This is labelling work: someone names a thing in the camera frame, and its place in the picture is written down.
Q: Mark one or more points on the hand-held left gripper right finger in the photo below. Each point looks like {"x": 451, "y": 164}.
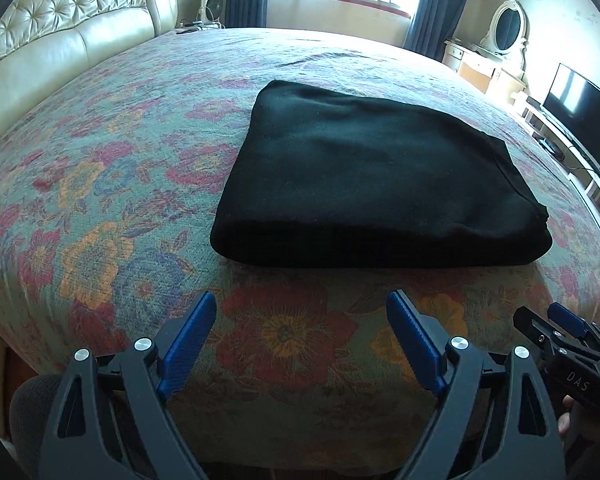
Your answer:
{"x": 412, "y": 335}

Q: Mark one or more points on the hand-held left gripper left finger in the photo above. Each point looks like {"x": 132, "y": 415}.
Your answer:
{"x": 190, "y": 340}

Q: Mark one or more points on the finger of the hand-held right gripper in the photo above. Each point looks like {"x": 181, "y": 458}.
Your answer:
{"x": 530, "y": 327}
{"x": 567, "y": 317}

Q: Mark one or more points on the black pants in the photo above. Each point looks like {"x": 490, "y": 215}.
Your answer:
{"x": 370, "y": 175}

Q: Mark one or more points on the person's right hand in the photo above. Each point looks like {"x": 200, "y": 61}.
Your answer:
{"x": 569, "y": 417}

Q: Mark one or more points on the floral bedspread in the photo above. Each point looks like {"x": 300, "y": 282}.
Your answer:
{"x": 130, "y": 185}

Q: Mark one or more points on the small black device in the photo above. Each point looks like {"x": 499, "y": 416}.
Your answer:
{"x": 550, "y": 145}

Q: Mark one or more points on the person's dark trouser leg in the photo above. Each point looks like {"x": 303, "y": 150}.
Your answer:
{"x": 30, "y": 415}

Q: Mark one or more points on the white television stand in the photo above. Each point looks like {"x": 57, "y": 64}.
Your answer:
{"x": 555, "y": 130}

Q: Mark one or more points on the black flat television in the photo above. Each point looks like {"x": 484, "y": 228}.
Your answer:
{"x": 580, "y": 105}

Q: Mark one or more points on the cream vanity dresser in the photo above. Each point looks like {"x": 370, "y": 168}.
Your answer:
{"x": 472, "y": 67}

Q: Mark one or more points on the white oval vanity mirror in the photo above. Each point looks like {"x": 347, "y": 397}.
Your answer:
{"x": 507, "y": 27}

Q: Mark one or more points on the cream leather bed headboard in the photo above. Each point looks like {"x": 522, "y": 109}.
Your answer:
{"x": 80, "y": 40}

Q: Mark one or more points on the white fan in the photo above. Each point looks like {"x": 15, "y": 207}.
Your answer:
{"x": 212, "y": 7}

